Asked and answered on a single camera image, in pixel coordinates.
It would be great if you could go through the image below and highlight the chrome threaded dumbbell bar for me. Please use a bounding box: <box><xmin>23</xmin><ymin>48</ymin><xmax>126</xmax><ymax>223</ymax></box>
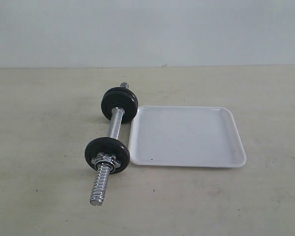
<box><xmin>89</xmin><ymin>82</ymin><xmax>130</xmax><ymax>206</ymax></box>

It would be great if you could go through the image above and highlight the white plastic tray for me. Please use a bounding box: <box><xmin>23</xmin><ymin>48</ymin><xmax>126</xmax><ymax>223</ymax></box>
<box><xmin>128</xmin><ymin>105</ymin><xmax>247</xmax><ymax>168</ymax></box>

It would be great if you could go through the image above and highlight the chrome spinlock collar nut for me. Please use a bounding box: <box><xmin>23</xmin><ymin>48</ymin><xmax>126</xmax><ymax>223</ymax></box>
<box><xmin>91</xmin><ymin>152</ymin><xmax>121</xmax><ymax>172</ymax></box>

